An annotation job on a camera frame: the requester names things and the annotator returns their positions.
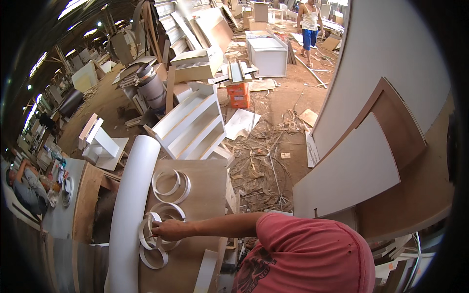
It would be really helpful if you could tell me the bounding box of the person's right hand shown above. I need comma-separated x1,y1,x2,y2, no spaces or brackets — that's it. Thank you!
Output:
151,219,193,242

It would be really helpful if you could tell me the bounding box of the white edge band coil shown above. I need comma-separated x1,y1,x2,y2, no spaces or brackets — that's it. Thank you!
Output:
152,169,191,204
148,202,187,222
138,212,184,253
139,242,169,270

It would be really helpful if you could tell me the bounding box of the long curved white panel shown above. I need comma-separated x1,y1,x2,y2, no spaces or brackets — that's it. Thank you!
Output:
108,135,161,293

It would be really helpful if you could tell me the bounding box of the brown wooden work table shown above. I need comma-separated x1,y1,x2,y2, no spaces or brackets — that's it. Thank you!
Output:
139,159,230,293

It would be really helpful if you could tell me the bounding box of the small white board piece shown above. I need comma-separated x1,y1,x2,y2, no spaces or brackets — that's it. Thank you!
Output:
193,249,220,293

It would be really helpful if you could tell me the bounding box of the curved plywood board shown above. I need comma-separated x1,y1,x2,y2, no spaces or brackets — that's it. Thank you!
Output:
72,161,105,245

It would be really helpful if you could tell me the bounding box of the grey cluttered table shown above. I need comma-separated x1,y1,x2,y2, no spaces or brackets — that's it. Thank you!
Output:
41,157,87,239

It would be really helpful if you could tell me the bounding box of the grey tape roll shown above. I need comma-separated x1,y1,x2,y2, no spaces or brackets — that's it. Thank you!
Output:
60,177,75,208

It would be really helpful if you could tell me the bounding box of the white shelf unit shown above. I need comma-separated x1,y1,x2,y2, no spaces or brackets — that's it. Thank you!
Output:
144,82,228,160

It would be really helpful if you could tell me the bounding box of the heap of strip scraps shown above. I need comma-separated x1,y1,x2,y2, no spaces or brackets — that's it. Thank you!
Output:
223,109,313,214

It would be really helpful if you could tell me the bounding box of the white sheet offcut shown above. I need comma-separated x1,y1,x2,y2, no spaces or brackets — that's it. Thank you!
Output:
224,108,262,141

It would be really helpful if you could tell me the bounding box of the grey laminate roll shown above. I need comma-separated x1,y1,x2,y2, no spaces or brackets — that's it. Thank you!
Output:
136,64,167,111

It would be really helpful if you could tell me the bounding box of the orange crate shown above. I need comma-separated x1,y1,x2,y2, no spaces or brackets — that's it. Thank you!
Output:
229,94,251,109
226,83,250,96

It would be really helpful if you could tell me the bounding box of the person's body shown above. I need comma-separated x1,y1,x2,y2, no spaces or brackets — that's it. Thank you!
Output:
232,212,376,293

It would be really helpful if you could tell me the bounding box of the dark laminate roll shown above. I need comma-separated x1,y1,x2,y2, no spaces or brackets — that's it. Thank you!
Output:
58,89,85,118

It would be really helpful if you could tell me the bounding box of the beige drawer unit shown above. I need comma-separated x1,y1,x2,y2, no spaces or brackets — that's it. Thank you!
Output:
170,47,225,84

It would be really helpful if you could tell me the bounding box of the cream board box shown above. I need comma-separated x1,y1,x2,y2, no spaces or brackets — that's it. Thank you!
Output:
71,61,100,93

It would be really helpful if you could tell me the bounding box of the bundle of white slats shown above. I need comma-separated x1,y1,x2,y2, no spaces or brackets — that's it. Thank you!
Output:
212,60,259,87

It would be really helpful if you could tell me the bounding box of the small brown board offcut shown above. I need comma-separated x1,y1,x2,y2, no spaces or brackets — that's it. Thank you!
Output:
299,108,319,128

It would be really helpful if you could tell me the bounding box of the white cut panel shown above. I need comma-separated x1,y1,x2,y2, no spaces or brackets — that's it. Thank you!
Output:
292,112,401,220

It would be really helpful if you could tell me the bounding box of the white cabinet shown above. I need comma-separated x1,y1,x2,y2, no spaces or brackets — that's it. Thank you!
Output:
246,36,289,78

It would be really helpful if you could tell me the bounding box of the stack of leaning white boards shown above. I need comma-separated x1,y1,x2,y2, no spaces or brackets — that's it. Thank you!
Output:
153,0,236,56

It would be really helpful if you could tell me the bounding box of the stack of board offcuts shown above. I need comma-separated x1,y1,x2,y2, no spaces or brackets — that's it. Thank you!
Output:
369,233,423,293

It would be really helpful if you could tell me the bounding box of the brown cut panel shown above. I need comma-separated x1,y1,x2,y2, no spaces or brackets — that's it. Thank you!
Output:
322,76,428,173

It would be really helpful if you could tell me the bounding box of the large brown board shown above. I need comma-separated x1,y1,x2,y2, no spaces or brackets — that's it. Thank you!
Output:
355,92,456,243

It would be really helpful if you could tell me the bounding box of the small white bracket stand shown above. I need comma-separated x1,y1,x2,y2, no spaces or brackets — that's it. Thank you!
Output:
78,113,130,172

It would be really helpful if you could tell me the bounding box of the large white wall panel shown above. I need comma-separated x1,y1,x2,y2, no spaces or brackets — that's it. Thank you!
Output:
311,0,451,159

